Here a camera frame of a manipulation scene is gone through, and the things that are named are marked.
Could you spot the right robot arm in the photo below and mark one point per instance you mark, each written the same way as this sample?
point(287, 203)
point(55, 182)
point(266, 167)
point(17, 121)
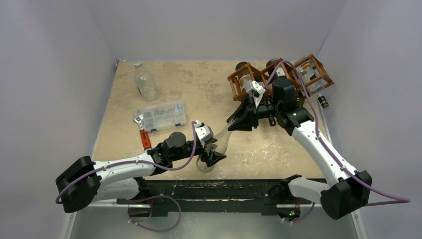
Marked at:
point(316, 148)

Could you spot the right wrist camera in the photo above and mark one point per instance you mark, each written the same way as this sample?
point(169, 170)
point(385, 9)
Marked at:
point(255, 90)

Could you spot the dark bottle black cap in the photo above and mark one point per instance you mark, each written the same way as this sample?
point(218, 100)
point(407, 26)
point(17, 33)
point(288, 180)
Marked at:
point(272, 121)

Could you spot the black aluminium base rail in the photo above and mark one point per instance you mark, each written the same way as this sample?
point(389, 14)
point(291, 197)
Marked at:
point(213, 196)

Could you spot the red wine bottle gold cap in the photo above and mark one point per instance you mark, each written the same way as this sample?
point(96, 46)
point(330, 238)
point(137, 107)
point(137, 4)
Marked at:
point(270, 65)

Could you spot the clear plastic screw box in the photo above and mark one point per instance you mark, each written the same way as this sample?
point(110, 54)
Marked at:
point(162, 116)

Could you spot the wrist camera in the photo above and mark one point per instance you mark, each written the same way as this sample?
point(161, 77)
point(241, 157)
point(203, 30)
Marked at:
point(203, 132)
point(255, 90)

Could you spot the red adjustable wrench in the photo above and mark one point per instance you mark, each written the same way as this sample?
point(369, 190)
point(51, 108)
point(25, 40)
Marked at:
point(146, 143)

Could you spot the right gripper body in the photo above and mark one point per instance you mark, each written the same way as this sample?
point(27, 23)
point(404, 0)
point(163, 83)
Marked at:
point(254, 113)

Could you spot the clear glass bottle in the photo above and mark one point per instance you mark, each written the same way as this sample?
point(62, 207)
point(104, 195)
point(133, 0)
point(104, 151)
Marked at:
point(223, 139)
point(145, 82)

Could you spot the clear bottle black cap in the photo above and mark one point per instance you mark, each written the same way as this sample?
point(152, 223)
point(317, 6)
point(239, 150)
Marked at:
point(309, 72)

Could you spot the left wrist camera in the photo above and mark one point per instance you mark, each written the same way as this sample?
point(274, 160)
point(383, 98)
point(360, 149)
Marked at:
point(203, 132)

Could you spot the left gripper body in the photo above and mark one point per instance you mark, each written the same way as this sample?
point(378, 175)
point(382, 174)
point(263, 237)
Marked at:
point(199, 148)

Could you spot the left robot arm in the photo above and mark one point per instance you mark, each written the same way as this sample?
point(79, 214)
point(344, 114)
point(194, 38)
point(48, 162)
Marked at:
point(125, 168)

